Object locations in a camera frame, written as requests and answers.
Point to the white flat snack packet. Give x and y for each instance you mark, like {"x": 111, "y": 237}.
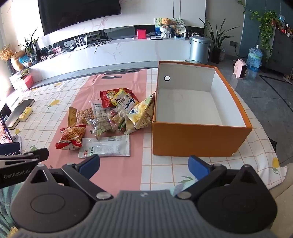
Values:
{"x": 105, "y": 146}

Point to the white box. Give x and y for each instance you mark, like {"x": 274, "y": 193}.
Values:
{"x": 16, "y": 82}

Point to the clear snack packet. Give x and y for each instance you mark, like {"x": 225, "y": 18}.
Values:
{"x": 116, "y": 116}

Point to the green potted plant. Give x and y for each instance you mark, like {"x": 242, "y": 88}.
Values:
{"x": 31, "y": 45}

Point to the yellow and white snack packet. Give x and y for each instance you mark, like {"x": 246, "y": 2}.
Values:
{"x": 124, "y": 100}

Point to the laptop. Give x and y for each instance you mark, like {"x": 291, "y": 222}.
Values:
{"x": 5, "y": 130}

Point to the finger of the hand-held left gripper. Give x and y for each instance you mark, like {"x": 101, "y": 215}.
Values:
{"x": 34, "y": 154}
{"x": 9, "y": 148}

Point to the clear packet with green label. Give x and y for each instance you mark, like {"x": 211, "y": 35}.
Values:
{"x": 100, "y": 127}

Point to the black television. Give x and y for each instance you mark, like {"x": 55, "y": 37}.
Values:
{"x": 77, "y": 13}

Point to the pink box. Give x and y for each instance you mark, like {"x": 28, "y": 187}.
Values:
{"x": 28, "y": 82}

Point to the row of bottles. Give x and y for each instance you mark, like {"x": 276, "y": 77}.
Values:
{"x": 286, "y": 28}

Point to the white router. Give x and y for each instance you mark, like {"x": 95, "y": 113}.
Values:
{"x": 81, "y": 47}

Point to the clear packet of brown snacks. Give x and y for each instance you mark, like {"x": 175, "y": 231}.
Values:
{"x": 84, "y": 114}

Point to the red snack packet yellow print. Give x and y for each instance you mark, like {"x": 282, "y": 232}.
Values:
{"x": 106, "y": 96}

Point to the white bread snack packet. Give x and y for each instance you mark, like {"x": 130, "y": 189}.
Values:
{"x": 139, "y": 114}

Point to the pink space heater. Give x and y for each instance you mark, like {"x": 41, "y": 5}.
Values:
{"x": 239, "y": 68}

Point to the red stick snack packet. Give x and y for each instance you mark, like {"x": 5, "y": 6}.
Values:
{"x": 71, "y": 137}

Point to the white flat device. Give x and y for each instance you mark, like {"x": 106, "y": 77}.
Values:
{"x": 156, "y": 37}

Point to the white marble television console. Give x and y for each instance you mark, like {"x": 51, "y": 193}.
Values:
{"x": 128, "y": 52}

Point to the red box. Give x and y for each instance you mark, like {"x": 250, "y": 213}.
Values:
{"x": 141, "y": 33}

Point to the dark cabinet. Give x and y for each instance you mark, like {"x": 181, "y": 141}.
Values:
{"x": 281, "y": 50}

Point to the white packet of round snacks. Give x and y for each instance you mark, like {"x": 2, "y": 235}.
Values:
{"x": 100, "y": 112}

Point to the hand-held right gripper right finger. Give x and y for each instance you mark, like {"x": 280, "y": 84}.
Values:
{"x": 196, "y": 166}

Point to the hanging ivy plant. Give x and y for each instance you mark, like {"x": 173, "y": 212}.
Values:
{"x": 266, "y": 22}

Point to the vase with dried flowers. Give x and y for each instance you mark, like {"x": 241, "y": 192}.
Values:
{"x": 16, "y": 61}

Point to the pale yellow snack bag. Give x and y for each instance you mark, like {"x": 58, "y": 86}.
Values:
{"x": 148, "y": 100}

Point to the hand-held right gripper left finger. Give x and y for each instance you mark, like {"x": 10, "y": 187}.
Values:
{"x": 90, "y": 163}

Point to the yellow green snack bag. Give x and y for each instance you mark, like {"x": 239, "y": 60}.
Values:
{"x": 128, "y": 128}

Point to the orange cardboard box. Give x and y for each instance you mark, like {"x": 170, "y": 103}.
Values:
{"x": 196, "y": 135}

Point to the silver trash can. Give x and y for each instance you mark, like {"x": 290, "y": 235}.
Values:
{"x": 199, "y": 50}

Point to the round paper fan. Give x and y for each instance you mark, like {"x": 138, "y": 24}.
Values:
{"x": 178, "y": 24}

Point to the potted plant with long leaves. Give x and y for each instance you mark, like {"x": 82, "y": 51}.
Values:
{"x": 216, "y": 55}

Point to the yellow box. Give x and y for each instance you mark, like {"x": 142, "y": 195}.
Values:
{"x": 25, "y": 113}

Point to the blue water bottle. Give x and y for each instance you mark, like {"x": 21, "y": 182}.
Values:
{"x": 254, "y": 58}

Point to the green and blue picture card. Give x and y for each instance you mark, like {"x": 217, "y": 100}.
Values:
{"x": 158, "y": 26}

